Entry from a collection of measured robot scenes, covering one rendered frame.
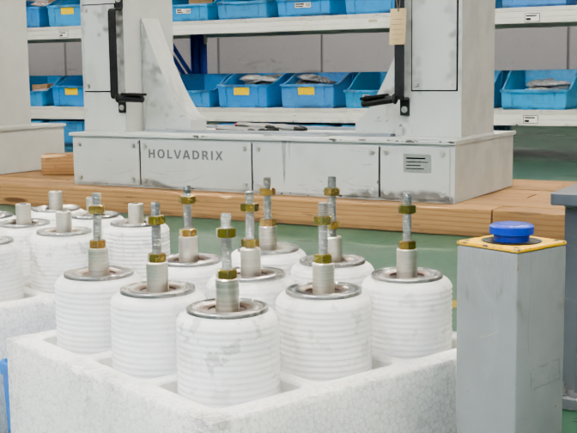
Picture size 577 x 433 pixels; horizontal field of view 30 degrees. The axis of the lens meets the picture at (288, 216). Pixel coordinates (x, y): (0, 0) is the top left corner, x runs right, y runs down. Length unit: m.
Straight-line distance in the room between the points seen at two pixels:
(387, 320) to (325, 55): 9.38
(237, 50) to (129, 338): 9.94
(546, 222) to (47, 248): 1.79
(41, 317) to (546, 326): 0.70
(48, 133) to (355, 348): 3.60
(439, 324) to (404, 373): 0.09
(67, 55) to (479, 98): 7.16
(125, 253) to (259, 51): 9.33
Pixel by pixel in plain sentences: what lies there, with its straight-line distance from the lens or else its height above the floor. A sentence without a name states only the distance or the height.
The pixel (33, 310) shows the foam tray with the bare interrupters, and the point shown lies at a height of 0.17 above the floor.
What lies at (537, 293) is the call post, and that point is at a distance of 0.96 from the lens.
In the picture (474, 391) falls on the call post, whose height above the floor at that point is 0.18.
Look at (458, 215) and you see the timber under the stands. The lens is 3.06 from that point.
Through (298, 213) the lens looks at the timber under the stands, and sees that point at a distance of 3.28.
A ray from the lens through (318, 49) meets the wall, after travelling 10.48.
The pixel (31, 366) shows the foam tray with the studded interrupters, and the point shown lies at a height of 0.16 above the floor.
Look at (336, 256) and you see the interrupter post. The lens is 1.21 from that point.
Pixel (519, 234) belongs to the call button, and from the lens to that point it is 0.96.
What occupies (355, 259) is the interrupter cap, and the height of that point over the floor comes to 0.25.
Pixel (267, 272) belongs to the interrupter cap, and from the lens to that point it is 1.15.
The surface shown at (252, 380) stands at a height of 0.20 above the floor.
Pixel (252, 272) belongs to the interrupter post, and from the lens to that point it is 1.13.
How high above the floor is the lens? 0.47
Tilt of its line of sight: 8 degrees down
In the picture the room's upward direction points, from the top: 1 degrees counter-clockwise
